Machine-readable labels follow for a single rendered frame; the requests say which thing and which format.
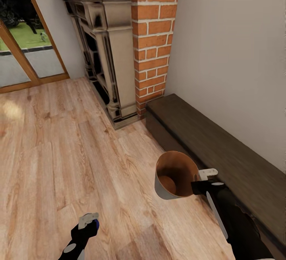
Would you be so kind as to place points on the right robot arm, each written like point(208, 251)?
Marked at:
point(238, 228)

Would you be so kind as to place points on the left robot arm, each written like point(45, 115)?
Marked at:
point(87, 228)

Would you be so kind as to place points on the trash can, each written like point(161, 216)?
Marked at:
point(173, 176)

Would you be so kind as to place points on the cabinet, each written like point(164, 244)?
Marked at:
point(258, 186)

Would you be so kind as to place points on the wood fireplace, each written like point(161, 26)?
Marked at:
point(104, 30)

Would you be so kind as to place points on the door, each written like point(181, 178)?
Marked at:
point(28, 54)

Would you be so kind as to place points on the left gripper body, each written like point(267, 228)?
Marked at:
point(89, 231)

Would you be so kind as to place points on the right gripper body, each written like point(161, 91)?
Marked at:
point(198, 186)

